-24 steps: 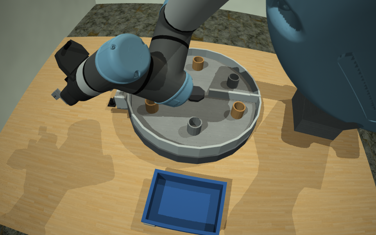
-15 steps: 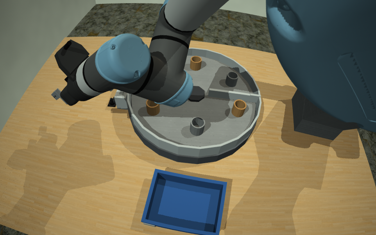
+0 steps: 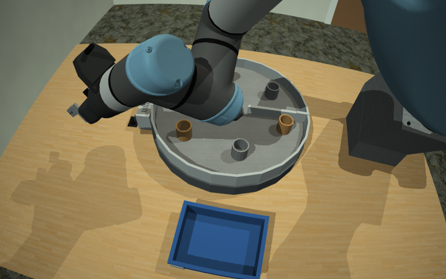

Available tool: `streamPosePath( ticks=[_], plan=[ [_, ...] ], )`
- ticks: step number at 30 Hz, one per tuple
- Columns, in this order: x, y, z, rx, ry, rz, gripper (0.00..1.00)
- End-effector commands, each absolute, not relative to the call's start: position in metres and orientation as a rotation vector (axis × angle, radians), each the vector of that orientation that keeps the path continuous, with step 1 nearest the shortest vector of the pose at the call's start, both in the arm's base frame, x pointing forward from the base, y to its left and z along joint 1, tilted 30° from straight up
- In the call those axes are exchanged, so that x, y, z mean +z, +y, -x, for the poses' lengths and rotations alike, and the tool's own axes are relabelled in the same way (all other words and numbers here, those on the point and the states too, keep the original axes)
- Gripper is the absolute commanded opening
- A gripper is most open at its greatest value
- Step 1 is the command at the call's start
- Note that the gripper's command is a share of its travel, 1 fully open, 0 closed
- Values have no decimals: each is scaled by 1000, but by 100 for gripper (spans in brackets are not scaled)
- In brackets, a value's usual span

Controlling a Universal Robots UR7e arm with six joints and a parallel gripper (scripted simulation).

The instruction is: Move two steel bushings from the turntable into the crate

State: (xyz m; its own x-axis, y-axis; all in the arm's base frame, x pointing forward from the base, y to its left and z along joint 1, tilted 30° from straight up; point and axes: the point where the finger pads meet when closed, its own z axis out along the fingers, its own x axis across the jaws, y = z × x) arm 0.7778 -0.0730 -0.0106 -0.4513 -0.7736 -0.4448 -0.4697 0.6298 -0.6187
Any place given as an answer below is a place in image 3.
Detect grey round turntable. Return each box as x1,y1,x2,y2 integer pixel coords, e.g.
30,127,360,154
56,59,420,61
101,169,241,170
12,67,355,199
128,58,310,195

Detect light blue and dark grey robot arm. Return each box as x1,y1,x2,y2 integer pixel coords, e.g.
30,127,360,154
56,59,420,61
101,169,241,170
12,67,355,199
108,0,446,136

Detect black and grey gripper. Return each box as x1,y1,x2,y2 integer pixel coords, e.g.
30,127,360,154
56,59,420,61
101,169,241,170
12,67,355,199
67,42,133,124

